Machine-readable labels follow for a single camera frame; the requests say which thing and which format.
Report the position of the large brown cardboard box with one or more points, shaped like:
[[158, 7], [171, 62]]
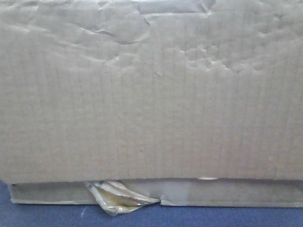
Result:
[[193, 102]]

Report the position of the crumpled clear packing tape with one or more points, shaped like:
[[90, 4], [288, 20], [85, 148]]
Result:
[[115, 198]]

